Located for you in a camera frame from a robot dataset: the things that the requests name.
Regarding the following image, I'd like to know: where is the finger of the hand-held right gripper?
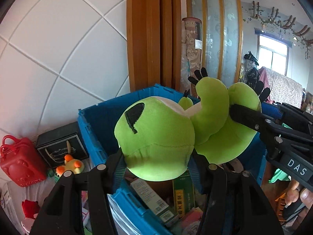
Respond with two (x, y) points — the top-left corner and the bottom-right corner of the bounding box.
(261, 103), (313, 136)
(230, 104), (313, 150)

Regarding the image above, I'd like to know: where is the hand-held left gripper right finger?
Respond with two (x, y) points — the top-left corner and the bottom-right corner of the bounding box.
(189, 155), (285, 235)

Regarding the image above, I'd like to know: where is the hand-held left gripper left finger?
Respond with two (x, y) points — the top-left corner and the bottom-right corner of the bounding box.
(29, 148), (128, 235)

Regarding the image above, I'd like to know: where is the small green and yellow frog plush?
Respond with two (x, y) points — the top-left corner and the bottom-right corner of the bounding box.
(56, 154), (85, 177)

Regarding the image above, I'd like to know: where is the large lime green frog plush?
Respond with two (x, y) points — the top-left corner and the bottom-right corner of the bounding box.
(114, 68), (271, 183)

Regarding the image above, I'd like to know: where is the blue plastic crate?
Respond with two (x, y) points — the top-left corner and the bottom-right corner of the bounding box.
(78, 84), (268, 235)

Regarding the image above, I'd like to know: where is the pink pig plush red dress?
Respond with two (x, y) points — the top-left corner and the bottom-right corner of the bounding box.
(22, 199), (41, 219)

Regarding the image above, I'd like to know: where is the person's right hand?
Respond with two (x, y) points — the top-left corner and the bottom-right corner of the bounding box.
(289, 180), (313, 202)

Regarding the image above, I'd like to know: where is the green cloth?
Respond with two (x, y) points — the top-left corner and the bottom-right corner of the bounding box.
(269, 168), (290, 184)

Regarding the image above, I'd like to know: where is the green box yellow label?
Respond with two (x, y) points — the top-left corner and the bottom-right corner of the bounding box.
(172, 170), (196, 219)

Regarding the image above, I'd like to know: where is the floral cloth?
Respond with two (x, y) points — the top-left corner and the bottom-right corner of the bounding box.
(259, 66), (304, 108)

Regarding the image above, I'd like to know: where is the black coat rack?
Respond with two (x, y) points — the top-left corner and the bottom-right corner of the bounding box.
(243, 51), (260, 85)

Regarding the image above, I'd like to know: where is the window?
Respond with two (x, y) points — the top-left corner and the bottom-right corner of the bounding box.
(258, 34), (289, 76)

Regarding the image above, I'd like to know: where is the black gift bag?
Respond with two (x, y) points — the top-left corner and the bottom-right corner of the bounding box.
(36, 122), (89, 169)

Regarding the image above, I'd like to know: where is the ivy garland decoration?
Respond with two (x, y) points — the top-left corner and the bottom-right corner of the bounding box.
(242, 1), (313, 59)

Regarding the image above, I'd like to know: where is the rolled patterned carpet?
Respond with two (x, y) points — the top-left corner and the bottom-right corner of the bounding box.
(181, 17), (203, 96)

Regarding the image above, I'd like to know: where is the wooden slat glass partition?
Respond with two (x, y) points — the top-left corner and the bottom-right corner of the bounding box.
(184, 0), (244, 85)

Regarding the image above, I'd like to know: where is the red bear-face plastic case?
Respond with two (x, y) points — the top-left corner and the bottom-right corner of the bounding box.
(0, 135), (48, 188)

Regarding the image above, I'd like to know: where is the small white box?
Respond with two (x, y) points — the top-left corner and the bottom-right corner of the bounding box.
(0, 186), (11, 216)

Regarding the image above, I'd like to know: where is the wooden pillar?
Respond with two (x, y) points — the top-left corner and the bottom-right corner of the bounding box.
(127, 0), (183, 92)

